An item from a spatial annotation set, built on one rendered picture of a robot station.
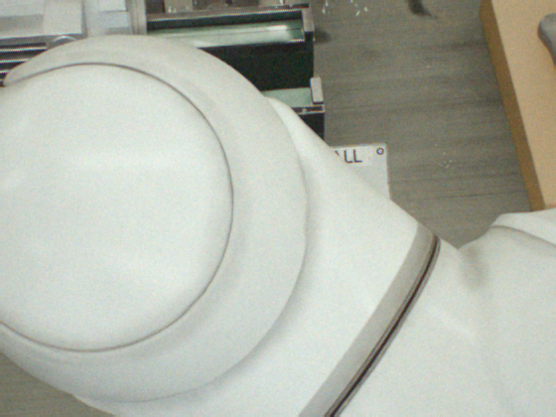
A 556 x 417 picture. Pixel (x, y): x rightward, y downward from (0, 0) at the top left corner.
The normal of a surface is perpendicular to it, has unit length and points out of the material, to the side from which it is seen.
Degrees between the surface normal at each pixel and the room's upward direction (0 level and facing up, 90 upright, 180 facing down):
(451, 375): 16
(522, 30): 2
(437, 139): 0
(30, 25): 0
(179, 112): 22
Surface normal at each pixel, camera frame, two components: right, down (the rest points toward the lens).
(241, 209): 0.61, -0.05
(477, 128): -0.03, -0.58
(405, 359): 0.14, -0.23
